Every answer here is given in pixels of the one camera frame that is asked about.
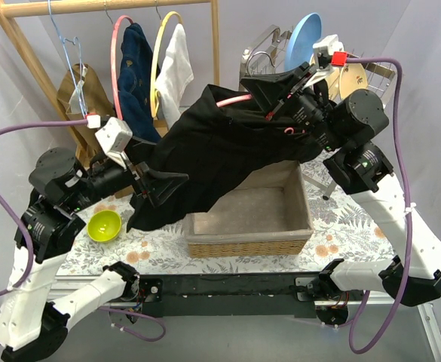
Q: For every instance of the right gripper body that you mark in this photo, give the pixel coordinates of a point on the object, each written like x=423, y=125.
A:
x=291, y=91

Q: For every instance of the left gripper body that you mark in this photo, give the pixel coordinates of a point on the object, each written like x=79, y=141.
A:
x=143, y=184

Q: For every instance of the pink hanger of skirt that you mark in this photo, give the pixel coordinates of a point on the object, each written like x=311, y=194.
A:
x=244, y=111

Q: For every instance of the black skirt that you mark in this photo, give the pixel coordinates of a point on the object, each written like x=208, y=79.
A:
x=216, y=151

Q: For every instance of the yellow hanger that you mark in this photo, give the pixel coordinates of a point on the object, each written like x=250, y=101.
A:
x=155, y=57

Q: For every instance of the white cloth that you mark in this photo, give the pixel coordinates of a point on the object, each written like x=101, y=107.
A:
x=176, y=74

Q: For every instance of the blue denim garment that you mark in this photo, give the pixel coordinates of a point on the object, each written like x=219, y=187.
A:
x=134, y=83

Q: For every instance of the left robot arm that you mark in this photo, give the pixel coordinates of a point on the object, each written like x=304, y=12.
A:
x=31, y=327

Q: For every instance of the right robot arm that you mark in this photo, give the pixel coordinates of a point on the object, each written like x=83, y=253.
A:
x=413, y=275

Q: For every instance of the pink hanger with denim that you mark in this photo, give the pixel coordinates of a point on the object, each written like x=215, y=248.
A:
x=113, y=62

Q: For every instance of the metal dish rack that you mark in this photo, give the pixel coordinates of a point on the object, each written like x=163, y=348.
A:
x=265, y=56

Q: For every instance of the cream plate with dark spot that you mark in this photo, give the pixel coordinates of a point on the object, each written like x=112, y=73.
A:
x=332, y=80

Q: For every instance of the lime green bowl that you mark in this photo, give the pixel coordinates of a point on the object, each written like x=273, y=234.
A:
x=104, y=226

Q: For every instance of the cream plate with flowers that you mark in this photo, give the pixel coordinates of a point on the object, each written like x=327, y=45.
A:
x=352, y=77

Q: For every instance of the blue plate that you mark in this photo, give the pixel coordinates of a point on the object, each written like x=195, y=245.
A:
x=300, y=46

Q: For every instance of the brown garment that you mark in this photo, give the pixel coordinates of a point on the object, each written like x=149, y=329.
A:
x=97, y=104

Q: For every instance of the wicker basket with liner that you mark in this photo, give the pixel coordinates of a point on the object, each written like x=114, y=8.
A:
x=267, y=214

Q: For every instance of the floral table mat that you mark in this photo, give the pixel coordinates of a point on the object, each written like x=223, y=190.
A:
x=342, y=229

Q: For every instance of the wooden clothes rack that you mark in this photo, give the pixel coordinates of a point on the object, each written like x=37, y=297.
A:
x=8, y=14

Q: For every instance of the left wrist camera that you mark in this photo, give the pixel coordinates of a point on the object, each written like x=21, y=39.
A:
x=113, y=135

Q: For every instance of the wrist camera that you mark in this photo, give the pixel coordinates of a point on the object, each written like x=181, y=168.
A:
x=113, y=135
x=323, y=52

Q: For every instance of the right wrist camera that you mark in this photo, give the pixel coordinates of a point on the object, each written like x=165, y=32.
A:
x=323, y=52

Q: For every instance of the blue wire hanger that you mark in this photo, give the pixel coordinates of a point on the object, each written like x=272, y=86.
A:
x=71, y=68

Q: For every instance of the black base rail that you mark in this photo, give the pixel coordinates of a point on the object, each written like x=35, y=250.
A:
x=250, y=294

